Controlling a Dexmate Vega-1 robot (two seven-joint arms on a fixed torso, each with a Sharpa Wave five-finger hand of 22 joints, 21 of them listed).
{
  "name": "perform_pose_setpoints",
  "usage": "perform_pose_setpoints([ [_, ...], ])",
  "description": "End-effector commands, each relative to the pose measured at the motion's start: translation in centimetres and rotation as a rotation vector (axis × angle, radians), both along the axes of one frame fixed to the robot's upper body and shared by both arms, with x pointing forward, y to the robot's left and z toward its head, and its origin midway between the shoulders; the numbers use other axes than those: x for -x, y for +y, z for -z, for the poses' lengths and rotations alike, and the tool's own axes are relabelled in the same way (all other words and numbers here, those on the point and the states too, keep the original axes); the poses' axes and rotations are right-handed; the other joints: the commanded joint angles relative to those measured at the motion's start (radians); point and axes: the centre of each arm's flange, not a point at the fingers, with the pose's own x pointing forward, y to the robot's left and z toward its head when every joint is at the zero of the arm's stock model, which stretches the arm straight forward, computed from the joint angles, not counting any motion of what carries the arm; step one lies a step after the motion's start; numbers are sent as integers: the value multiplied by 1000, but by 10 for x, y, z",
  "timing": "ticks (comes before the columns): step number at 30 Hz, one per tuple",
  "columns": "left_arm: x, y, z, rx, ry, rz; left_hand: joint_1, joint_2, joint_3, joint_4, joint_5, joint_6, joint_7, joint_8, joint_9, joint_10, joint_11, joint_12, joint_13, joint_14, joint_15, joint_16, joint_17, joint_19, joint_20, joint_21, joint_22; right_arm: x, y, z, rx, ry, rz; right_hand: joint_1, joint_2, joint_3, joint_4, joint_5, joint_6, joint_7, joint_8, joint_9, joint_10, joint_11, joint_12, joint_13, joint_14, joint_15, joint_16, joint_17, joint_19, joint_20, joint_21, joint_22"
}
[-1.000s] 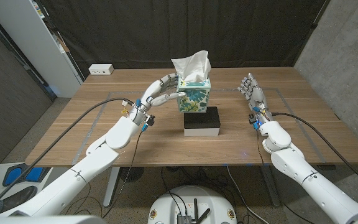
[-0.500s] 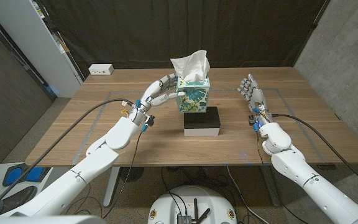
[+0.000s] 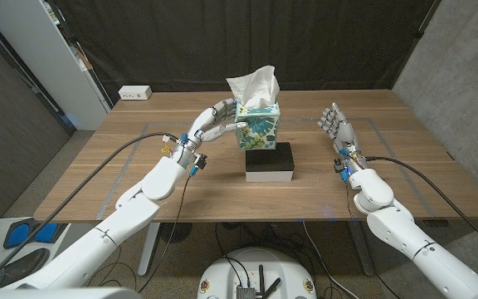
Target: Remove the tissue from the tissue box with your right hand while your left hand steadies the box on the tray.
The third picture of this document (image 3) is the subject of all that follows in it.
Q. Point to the black shoe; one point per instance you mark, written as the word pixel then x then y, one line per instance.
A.
pixel 31 261

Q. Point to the white tissue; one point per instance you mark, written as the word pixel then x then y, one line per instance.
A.
pixel 253 87

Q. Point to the black upright antenna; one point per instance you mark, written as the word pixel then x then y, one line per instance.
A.
pixel 261 278

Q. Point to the white robot torso edge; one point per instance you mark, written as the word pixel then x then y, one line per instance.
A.
pixel 56 294

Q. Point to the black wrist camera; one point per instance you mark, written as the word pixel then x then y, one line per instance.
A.
pixel 201 160
pixel 338 166

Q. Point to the black slanted antenna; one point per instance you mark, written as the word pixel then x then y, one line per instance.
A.
pixel 274 285

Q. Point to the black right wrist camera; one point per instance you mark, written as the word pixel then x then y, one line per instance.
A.
pixel 338 166

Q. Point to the white cabinet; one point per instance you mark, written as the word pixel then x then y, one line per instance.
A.
pixel 44 54

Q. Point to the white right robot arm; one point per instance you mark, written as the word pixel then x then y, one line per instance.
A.
pixel 392 224

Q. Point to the black round ribbed disc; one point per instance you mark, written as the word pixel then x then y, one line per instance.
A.
pixel 164 230

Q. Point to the white power strip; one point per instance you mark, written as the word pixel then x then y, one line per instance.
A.
pixel 134 92

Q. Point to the grey table leg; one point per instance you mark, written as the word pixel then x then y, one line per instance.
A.
pixel 363 257

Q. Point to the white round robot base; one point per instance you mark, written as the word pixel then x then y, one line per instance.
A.
pixel 222 270

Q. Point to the black backdrop curtain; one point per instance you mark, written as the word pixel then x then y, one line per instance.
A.
pixel 181 41

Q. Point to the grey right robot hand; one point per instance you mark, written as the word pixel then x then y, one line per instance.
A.
pixel 344 133

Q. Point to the black radio module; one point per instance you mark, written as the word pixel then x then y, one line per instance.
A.
pixel 245 292

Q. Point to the white table leg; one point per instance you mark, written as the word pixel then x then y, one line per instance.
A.
pixel 145 261

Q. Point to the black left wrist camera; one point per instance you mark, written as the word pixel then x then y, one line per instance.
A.
pixel 201 160

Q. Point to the blue and black foot pedal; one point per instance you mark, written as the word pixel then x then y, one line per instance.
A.
pixel 17 236
pixel 48 233

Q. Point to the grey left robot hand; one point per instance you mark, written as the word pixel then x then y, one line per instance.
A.
pixel 203 124

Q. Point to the black and white tray block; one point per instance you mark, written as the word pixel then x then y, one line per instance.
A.
pixel 270 162

